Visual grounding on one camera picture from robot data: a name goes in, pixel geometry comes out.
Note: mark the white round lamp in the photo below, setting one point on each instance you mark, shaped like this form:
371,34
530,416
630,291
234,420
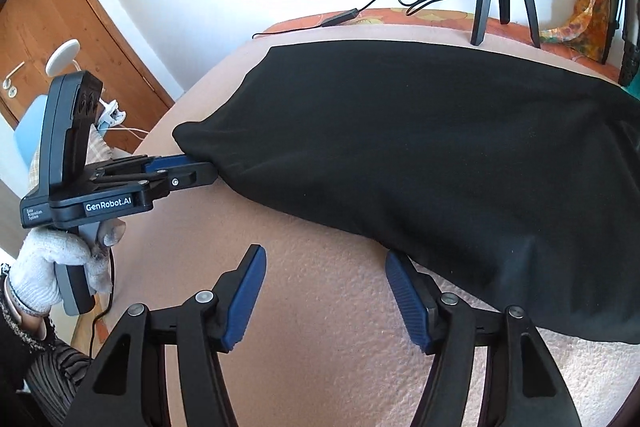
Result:
62,56

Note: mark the black pants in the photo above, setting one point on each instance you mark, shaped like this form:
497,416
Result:
425,167

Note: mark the person's striped clothing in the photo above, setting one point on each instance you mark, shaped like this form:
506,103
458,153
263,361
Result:
55,372

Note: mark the person's left forearm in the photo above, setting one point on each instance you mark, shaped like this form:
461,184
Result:
17,327

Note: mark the wooden door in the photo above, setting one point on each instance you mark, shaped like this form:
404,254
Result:
75,7

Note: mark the beige checked cloth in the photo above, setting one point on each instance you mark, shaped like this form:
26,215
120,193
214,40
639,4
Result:
97,152

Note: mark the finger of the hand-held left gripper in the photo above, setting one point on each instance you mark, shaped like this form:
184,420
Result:
167,164
192,174

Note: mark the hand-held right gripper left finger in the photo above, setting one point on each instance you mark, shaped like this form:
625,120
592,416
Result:
246,292

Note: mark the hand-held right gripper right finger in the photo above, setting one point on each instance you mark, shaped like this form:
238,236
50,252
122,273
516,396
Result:
406,297

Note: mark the person's left hand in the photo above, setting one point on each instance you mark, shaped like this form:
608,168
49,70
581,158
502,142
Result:
42,264

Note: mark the pink textured blanket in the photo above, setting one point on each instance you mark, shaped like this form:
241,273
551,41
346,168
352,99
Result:
320,297

